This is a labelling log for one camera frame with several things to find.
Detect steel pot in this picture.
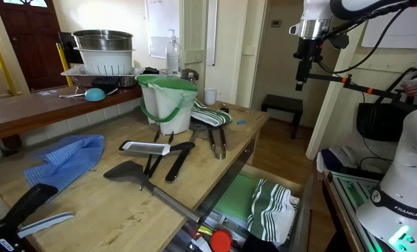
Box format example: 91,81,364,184
73,29,133,50

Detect black stool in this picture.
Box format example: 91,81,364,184
261,93,304,138

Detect green striped towel in drawer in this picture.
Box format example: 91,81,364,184
248,179,300,245

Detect white dish rack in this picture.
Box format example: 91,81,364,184
64,49,136,77

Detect blue cloth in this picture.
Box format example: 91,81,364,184
24,134,105,191

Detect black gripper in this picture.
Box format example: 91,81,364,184
294,39,322,91

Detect teal bowl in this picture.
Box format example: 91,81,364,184
84,88,107,102

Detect green cutting mat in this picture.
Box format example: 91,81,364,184
215,172,259,228

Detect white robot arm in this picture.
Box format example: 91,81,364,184
290,0,417,252

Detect plastic water bottle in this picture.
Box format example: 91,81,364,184
167,29,180,75

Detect white mug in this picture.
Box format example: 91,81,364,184
205,88,219,105

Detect green striped towel on table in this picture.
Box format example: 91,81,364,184
191,99,233,127

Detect black tongs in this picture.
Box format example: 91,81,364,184
209,127,227,159

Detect grater with black handle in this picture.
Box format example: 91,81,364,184
119,140,195,155

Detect black spatula steel handle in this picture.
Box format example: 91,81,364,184
104,161,202,224

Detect red round utensil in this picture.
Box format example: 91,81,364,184
210,231,233,252

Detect open wooden drawer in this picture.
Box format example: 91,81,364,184
166,165,313,252

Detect white compost bin green lid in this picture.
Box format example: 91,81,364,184
138,74,198,134

